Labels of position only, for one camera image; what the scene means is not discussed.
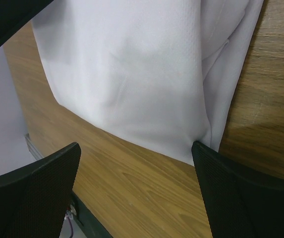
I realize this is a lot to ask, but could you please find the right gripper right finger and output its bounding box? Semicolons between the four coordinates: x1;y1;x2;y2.
192;141;284;238

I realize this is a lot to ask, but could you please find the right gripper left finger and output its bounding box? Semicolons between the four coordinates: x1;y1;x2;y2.
0;142;81;238

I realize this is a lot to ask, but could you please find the white t shirt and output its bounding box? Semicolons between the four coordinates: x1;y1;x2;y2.
32;0;263;165

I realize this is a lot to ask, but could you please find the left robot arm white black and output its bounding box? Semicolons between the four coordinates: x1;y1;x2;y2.
0;0;53;47

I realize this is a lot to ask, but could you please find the aluminium frame rail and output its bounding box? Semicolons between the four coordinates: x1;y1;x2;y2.
25;134;44;161

